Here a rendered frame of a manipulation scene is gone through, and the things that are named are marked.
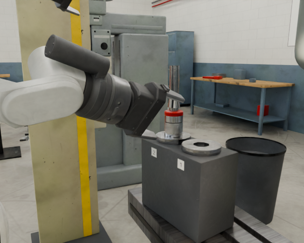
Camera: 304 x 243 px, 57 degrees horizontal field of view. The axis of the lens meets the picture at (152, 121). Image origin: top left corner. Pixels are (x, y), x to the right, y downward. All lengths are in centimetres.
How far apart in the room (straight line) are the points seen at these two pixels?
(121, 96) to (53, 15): 146
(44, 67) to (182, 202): 41
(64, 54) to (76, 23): 149
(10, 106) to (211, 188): 42
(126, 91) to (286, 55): 546
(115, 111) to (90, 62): 9
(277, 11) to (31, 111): 585
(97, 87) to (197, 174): 27
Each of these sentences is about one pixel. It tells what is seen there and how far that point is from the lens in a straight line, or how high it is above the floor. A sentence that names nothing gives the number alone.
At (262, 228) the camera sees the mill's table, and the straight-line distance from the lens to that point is 75.
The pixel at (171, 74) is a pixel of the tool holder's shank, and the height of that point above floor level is 129.
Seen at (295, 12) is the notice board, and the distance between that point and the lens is 587.
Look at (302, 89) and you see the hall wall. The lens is 564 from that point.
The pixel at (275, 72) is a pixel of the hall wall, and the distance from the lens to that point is 599.
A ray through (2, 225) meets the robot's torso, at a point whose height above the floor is 101.
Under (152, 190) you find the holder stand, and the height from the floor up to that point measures 100.
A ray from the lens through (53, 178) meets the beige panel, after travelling 204.
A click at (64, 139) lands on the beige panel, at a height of 80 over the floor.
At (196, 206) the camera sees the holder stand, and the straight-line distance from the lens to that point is 62.
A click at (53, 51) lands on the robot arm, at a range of 43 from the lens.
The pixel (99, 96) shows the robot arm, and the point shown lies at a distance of 46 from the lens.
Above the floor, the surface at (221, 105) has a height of 27.
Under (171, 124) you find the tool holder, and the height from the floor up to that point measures 117.
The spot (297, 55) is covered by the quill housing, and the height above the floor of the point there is 133.
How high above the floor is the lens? 133
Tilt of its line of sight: 13 degrees down
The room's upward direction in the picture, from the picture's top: straight up
